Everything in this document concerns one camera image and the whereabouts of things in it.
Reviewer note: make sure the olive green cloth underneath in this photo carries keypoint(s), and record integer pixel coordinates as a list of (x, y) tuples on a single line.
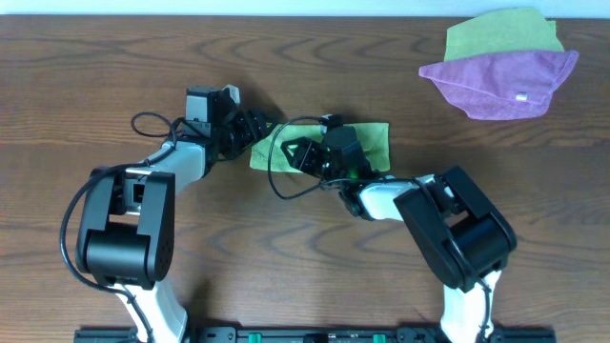
[(515, 29)]

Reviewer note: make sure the light green microfiber cloth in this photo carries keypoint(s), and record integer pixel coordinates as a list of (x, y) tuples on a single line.
[(373, 137)]

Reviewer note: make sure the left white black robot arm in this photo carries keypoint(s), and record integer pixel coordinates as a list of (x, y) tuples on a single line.
[(126, 236)]

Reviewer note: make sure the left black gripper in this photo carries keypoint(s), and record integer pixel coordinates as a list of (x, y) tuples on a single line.
[(254, 126)]

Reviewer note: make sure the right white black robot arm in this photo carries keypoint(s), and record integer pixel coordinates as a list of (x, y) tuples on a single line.
[(463, 238)]

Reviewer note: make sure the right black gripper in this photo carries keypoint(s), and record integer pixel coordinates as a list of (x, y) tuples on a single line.
[(303, 153)]

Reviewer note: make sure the purple microfiber cloth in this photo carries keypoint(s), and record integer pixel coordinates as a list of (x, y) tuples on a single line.
[(502, 86)]

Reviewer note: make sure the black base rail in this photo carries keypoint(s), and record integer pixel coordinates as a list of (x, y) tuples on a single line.
[(400, 335)]

